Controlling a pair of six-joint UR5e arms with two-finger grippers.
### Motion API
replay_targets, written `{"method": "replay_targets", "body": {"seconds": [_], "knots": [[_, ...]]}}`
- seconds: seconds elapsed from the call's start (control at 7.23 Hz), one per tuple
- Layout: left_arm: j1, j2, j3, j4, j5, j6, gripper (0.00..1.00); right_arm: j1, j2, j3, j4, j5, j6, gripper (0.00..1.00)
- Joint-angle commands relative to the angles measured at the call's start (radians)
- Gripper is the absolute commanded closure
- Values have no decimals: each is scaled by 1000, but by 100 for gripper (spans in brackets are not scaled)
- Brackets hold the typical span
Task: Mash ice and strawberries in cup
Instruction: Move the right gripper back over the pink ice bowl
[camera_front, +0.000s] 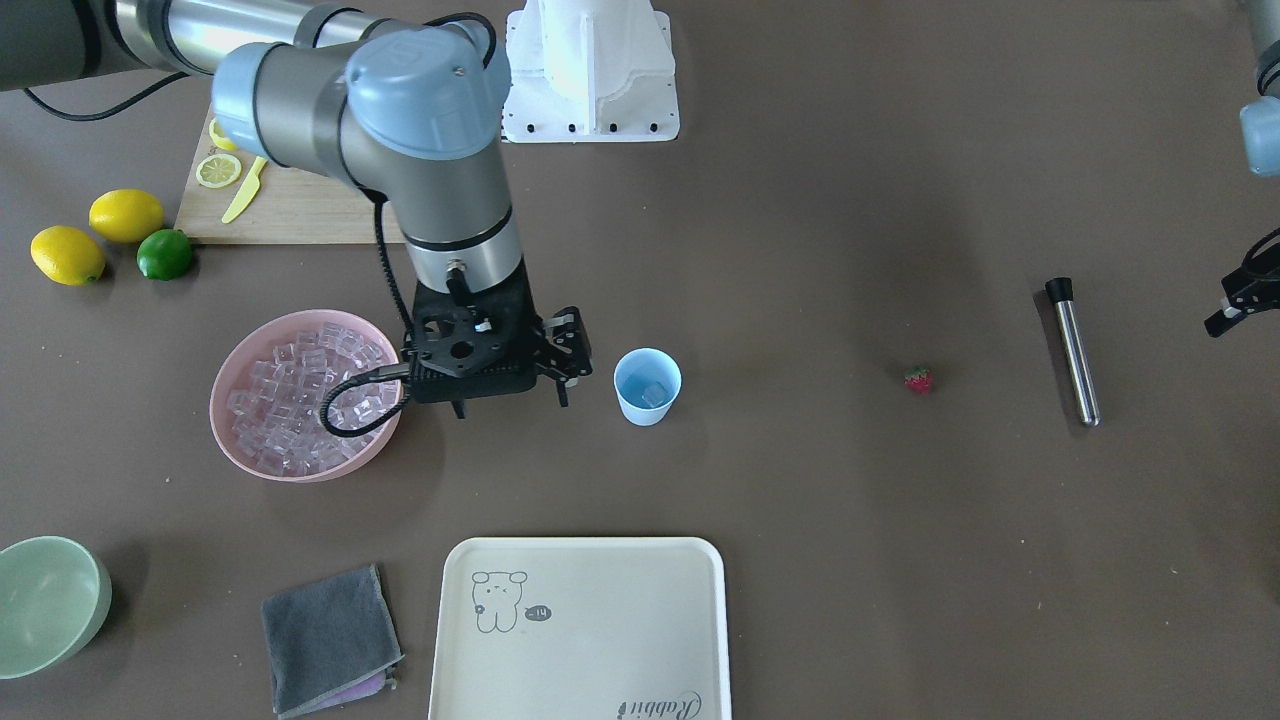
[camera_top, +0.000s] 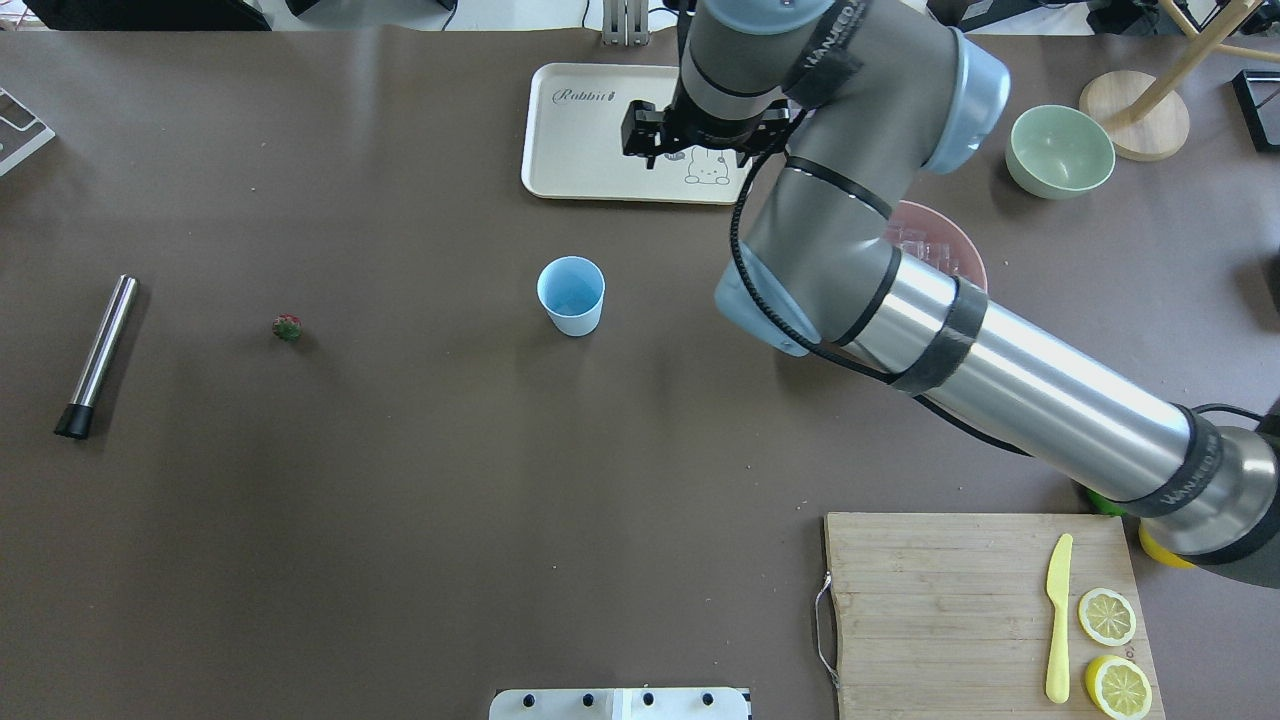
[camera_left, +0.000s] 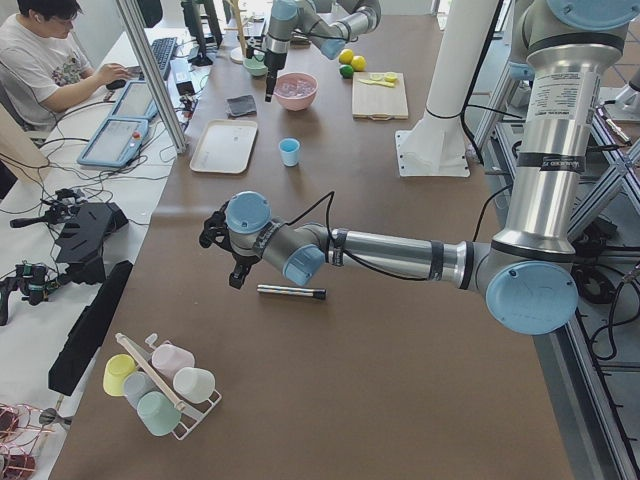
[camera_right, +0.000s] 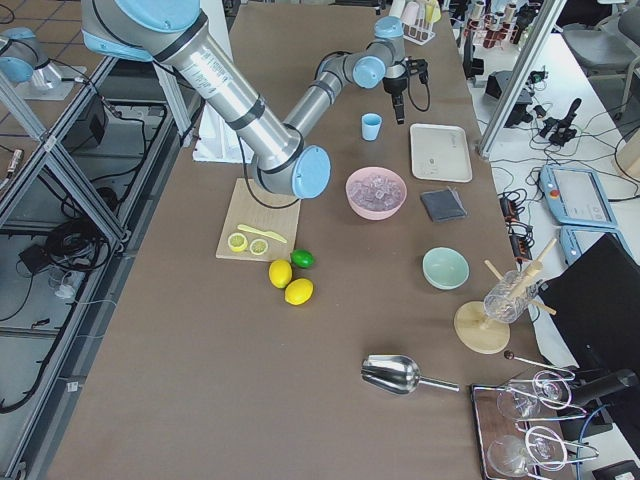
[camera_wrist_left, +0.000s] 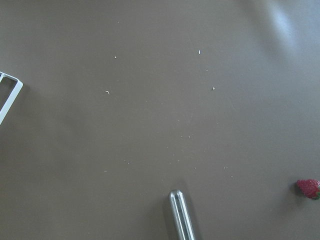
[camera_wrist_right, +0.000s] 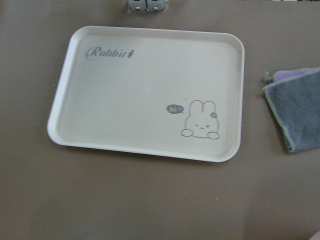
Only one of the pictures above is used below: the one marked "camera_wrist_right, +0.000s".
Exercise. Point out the cream rabbit tray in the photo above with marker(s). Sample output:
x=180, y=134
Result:
x=170, y=93

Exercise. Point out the aluminium frame post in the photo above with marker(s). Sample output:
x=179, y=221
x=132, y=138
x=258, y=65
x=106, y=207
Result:
x=147, y=5

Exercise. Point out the grey folded cloth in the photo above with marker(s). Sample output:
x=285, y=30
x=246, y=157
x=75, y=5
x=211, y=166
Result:
x=294, y=99

